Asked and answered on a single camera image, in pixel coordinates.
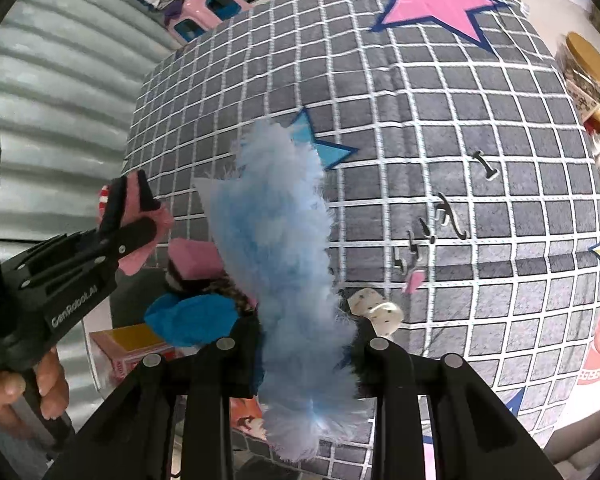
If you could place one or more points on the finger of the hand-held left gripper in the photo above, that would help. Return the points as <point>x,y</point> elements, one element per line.
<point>137,237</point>
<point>127,195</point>

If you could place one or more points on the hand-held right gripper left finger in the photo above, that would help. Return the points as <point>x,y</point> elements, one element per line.
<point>247,355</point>

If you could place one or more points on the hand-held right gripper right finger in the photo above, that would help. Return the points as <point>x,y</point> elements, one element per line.
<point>369,366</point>

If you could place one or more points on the pink checked plush hair accessory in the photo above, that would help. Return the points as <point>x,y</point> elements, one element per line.
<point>159,220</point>

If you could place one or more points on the cream polka dot scrunchie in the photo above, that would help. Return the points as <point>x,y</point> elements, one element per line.
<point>377,312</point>

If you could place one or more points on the printed cardboard storage box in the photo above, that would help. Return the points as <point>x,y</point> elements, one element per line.
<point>125,346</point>

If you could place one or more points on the light blue fluffy scrunchie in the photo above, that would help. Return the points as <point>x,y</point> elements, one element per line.
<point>285,260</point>

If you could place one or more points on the person's left hand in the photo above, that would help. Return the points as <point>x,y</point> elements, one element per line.
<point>50,385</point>

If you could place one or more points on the bright blue scrunchie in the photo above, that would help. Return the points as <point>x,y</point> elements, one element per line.
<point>190,320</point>

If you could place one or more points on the small pink hair clip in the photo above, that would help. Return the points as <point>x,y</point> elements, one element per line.
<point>413,281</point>

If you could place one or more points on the grey curtain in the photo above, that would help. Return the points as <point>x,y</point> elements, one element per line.
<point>55,85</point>

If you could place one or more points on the pink plastic stool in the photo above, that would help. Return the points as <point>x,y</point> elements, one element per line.
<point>207,10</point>

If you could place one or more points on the grey checked star rug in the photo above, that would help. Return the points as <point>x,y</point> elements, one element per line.
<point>430,160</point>

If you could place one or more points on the glass jar with gold lid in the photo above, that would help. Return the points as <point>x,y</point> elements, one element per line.
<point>582,75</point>

